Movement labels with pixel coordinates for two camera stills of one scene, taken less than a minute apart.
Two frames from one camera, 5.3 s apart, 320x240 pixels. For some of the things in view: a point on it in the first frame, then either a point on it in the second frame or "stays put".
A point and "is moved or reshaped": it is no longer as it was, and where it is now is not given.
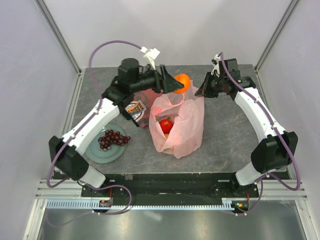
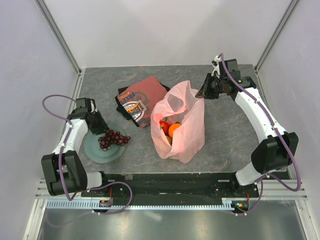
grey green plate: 94,152 stays put
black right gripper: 204,90 stays put
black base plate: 171,188 stays put
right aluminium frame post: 292,5 stays put
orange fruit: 185,80 to 172,128
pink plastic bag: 186,111 is moved or reshaped
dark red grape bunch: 111,137 stays put
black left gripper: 164,83 to 103,125
